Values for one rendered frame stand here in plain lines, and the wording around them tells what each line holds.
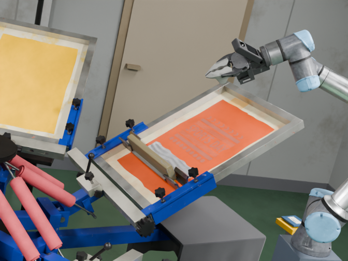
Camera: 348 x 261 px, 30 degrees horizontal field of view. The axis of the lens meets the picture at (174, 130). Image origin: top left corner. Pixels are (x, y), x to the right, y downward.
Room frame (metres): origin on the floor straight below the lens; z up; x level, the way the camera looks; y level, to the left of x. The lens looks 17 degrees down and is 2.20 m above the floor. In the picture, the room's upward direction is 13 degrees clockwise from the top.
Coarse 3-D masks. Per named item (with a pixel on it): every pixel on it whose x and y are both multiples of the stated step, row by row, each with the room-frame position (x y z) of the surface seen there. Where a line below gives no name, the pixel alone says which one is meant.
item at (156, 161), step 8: (128, 136) 2.75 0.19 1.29; (136, 144) 2.67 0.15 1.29; (144, 144) 2.65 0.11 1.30; (144, 152) 2.61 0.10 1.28; (152, 152) 2.59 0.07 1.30; (152, 160) 2.57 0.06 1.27; (160, 160) 2.52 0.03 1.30; (160, 168) 2.52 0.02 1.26; (168, 168) 2.47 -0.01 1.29; (168, 176) 2.47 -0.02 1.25
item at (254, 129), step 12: (240, 120) 2.86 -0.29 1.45; (252, 120) 2.84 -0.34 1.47; (240, 132) 2.77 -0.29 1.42; (252, 132) 2.75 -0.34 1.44; (264, 132) 2.73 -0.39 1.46; (240, 144) 2.68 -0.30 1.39; (180, 156) 2.69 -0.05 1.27; (216, 156) 2.63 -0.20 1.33; (228, 156) 2.61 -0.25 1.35; (204, 168) 2.57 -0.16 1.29; (144, 180) 2.58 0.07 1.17; (156, 180) 2.56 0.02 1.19; (168, 192) 2.47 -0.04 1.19
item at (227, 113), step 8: (216, 104) 3.03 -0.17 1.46; (224, 104) 3.02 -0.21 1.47; (200, 112) 2.99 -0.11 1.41; (208, 112) 2.98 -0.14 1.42; (216, 112) 2.96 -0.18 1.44; (224, 112) 2.95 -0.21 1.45; (232, 112) 2.93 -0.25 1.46; (240, 112) 2.92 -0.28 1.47; (192, 120) 2.95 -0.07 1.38; (224, 120) 2.89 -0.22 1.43; (232, 120) 2.87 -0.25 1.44; (176, 128) 2.91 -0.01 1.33; (184, 128) 2.89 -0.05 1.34; (160, 136) 2.88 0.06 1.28; (168, 136) 2.86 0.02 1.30; (168, 144) 2.80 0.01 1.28; (176, 152) 2.73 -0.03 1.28; (120, 160) 2.76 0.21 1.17; (128, 160) 2.75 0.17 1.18; (136, 160) 2.73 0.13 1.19; (128, 168) 2.69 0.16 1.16; (136, 168) 2.67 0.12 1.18; (144, 168) 2.66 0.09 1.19; (136, 176) 2.62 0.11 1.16
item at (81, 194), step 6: (78, 192) 2.46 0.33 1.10; (84, 192) 2.45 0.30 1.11; (78, 198) 2.42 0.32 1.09; (84, 198) 2.43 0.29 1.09; (90, 198) 2.44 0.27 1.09; (96, 198) 2.46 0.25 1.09; (60, 204) 2.41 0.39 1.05; (78, 204) 2.42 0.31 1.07; (66, 210) 2.39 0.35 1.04; (72, 210) 2.40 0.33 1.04; (78, 210) 2.42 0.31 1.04
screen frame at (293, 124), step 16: (208, 96) 3.07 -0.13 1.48; (240, 96) 3.01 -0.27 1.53; (256, 96) 2.95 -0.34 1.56; (176, 112) 2.98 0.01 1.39; (272, 112) 2.81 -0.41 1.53; (160, 128) 2.94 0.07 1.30; (288, 128) 2.66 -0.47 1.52; (256, 144) 2.60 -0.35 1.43; (272, 144) 2.61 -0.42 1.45; (96, 160) 2.74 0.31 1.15; (240, 160) 2.52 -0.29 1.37; (112, 176) 2.60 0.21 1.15; (224, 176) 2.49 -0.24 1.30; (128, 192) 2.47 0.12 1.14
